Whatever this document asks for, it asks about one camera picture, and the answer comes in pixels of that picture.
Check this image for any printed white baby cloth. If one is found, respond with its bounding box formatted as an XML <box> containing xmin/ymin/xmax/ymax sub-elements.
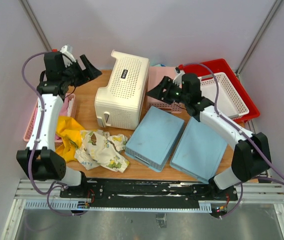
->
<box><xmin>74</xmin><ymin>129</ymin><xmax>130</xmax><ymax>173</ymax></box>

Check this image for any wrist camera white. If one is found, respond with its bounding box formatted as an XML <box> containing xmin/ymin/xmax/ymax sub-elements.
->
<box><xmin>52</xmin><ymin>44</ymin><xmax>76</xmax><ymax>69</ymax></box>
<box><xmin>173</xmin><ymin>67</ymin><xmax>185</xmax><ymax>87</ymax></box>

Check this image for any pink perforated basket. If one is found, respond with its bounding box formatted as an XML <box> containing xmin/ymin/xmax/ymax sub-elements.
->
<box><xmin>146</xmin><ymin>66</ymin><xmax>183</xmax><ymax>114</ymax></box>

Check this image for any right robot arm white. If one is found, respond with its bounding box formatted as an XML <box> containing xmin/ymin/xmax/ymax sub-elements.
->
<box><xmin>146</xmin><ymin>73</ymin><xmax>272</xmax><ymax>200</ymax></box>

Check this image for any pink cloth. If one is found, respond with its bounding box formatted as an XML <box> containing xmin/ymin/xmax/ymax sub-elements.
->
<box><xmin>54</xmin><ymin>97</ymin><xmax>73</xmax><ymax>141</ymax></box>

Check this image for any slotted cable duct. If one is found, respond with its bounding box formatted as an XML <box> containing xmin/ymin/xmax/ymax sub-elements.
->
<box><xmin>24</xmin><ymin>199</ymin><xmax>212</xmax><ymax>214</ymax></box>

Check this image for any teal white sock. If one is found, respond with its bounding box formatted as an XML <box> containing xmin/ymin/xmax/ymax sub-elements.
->
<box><xmin>153</xmin><ymin>63</ymin><xmax>166</xmax><ymax>67</ymax></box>

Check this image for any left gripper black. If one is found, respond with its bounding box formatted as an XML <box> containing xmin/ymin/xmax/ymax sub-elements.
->
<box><xmin>62</xmin><ymin>54</ymin><xmax>102</xmax><ymax>88</ymax></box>

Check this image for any blue perforated basket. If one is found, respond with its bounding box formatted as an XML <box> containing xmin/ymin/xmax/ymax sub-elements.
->
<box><xmin>125</xmin><ymin>106</ymin><xmax>185</xmax><ymax>173</ymax></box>
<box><xmin>170</xmin><ymin>117</ymin><xmax>228</xmax><ymax>184</ymax></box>

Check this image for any yellow cloth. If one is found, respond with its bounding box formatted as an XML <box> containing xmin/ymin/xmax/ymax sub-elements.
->
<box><xmin>55</xmin><ymin>116</ymin><xmax>84</xmax><ymax>163</ymax></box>

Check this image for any large cream laundry basket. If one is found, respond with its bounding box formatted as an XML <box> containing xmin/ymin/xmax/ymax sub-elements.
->
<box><xmin>94</xmin><ymin>50</ymin><xmax>150</xmax><ymax>130</ymax></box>

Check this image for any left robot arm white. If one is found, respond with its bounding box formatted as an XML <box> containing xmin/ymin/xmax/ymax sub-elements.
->
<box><xmin>16</xmin><ymin>51</ymin><xmax>102</xmax><ymax>198</ymax></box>

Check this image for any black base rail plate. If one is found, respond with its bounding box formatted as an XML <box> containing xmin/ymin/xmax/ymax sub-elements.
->
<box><xmin>59</xmin><ymin>178</ymin><xmax>238</xmax><ymax>209</ymax></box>

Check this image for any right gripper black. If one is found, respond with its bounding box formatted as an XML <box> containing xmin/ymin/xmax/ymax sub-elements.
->
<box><xmin>146</xmin><ymin>76</ymin><xmax>189</xmax><ymax>105</ymax></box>

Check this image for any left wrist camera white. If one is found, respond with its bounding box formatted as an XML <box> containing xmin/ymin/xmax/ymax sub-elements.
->
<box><xmin>52</xmin><ymin>44</ymin><xmax>76</xmax><ymax>69</ymax></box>

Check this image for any pink basket with clothes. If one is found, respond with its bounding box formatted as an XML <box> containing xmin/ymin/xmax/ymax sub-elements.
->
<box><xmin>23</xmin><ymin>93</ymin><xmax>77</xmax><ymax>142</ymax></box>

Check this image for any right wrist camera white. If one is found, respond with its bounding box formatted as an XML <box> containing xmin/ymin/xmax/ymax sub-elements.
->
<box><xmin>173</xmin><ymin>67</ymin><xmax>185</xmax><ymax>87</ymax></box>

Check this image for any white perforated basket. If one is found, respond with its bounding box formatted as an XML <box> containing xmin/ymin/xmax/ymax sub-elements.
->
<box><xmin>199</xmin><ymin>72</ymin><xmax>250</xmax><ymax>120</ymax></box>

